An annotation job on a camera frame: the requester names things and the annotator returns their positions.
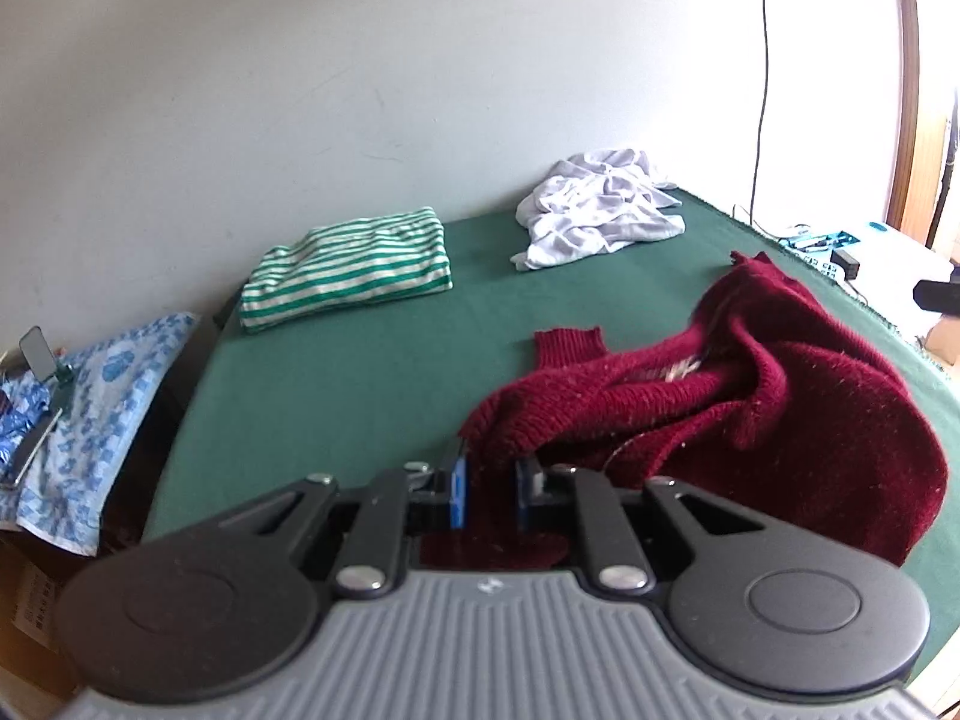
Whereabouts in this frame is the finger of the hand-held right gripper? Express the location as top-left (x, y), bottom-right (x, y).
top-left (913, 280), bottom-right (960, 314)

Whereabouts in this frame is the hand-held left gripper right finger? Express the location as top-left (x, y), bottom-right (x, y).
top-left (513, 457), bottom-right (751, 601)

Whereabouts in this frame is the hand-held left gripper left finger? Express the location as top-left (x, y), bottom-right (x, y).
top-left (259, 454), bottom-right (471, 601)

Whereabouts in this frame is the dark red knit sweater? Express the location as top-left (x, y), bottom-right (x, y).
top-left (418, 251), bottom-right (947, 571)

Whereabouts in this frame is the cardboard box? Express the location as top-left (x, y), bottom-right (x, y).
top-left (924, 319), bottom-right (960, 370)

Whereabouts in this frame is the green white striped folded shirt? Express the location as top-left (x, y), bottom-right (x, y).
top-left (238, 206), bottom-right (454, 335)

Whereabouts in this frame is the white crumpled garment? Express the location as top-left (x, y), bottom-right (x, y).
top-left (511, 150), bottom-right (687, 272)

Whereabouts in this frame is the blue white patterned cloth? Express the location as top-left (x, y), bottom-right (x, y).
top-left (0, 313), bottom-right (200, 557)

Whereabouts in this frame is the brown cardboard carton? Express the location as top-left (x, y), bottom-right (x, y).
top-left (0, 540), bottom-right (85, 695)

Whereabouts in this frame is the small phone on stand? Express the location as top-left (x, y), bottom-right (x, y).
top-left (18, 326), bottom-right (59, 382)

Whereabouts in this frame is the blue foil packet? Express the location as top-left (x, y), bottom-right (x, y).
top-left (0, 373), bottom-right (55, 482)

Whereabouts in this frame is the wooden door frame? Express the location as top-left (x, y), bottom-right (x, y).
top-left (885, 0), bottom-right (960, 248)

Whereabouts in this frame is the black wall cable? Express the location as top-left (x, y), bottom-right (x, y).
top-left (748, 0), bottom-right (773, 222)

